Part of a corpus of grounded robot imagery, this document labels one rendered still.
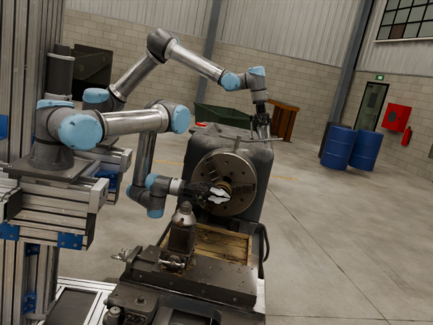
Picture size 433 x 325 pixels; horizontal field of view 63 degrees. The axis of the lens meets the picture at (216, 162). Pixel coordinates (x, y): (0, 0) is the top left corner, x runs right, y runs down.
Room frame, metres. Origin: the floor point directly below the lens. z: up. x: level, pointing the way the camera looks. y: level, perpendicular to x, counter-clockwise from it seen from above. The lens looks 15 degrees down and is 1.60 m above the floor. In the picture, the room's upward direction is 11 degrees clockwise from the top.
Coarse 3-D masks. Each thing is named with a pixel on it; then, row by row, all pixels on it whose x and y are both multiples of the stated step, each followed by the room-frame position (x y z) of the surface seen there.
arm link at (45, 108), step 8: (40, 104) 1.15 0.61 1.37; (48, 104) 1.14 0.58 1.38; (56, 104) 1.15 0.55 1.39; (64, 104) 1.16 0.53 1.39; (72, 104) 1.20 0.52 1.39; (40, 112) 1.15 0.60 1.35; (48, 112) 1.13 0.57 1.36; (40, 120) 1.14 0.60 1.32; (48, 120) 1.11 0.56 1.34; (40, 128) 1.14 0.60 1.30; (40, 136) 1.14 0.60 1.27; (48, 136) 1.14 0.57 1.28
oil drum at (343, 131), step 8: (336, 128) 7.62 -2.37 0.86; (344, 128) 7.92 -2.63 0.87; (328, 136) 7.79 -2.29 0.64; (336, 136) 7.59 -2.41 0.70; (344, 136) 7.54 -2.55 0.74; (352, 136) 7.58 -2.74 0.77; (328, 144) 7.70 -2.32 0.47; (336, 144) 7.57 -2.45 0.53; (344, 144) 7.54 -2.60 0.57; (352, 144) 7.63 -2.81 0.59; (328, 152) 7.65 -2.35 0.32; (336, 152) 7.55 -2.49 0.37; (344, 152) 7.54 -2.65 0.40; (320, 160) 7.88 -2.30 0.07; (328, 160) 7.62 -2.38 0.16; (336, 160) 7.54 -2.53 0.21; (344, 160) 7.56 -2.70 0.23; (336, 168) 7.54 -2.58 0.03; (344, 168) 7.61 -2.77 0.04
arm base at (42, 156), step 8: (40, 144) 1.14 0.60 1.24; (48, 144) 1.14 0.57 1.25; (56, 144) 1.15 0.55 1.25; (64, 144) 1.18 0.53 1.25; (32, 152) 1.16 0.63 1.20; (40, 152) 1.13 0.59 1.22; (48, 152) 1.14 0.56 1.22; (56, 152) 1.15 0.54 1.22; (64, 152) 1.17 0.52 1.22; (72, 152) 1.23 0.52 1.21; (32, 160) 1.13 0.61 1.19; (40, 160) 1.13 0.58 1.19; (48, 160) 1.13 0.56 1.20; (56, 160) 1.14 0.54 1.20; (64, 160) 1.17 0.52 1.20; (72, 160) 1.20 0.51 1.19; (40, 168) 1.12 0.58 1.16; (48, 168) 1.13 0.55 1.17; (56, 168) 1.14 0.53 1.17; (64, 168) 1.16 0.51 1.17
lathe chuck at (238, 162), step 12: (204, 156) 1.69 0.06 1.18; (216, 156) 1.60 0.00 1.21; (228, 156) 1.60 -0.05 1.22; (240, 156) 1.62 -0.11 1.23; (204, 168) 1.60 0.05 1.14; (228, 168) 1.59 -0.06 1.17; (240, 168) 1.59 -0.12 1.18; (252, 168) 1.60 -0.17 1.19; (192, 180) 1.61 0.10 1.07; (204, 180) 1.60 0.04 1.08; (240, 180) 1.59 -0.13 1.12; (252, 180) 1.59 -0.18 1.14; (252, 192) 1.58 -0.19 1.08; (204, 204) 1.60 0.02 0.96; (228, 204) 1.59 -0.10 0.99; (240, 204) 1.59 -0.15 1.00
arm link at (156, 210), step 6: (144, 192) 1.48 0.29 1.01; (144, 198) 1.45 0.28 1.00; (150, 198) 1.42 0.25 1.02; (156, 198) 1.41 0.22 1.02; (162, 198) 1.42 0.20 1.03; (144, 204) 1.44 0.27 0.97; (150, 204) 1.42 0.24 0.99; (156, 204) 1.41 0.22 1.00; (162, 204) 1.43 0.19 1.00; (150, 210) 1.41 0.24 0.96; (156, 210) 1.41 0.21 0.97; (162, 210) 1.43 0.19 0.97; (150, 216) 1.41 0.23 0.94; (156, 216) 1.41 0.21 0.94
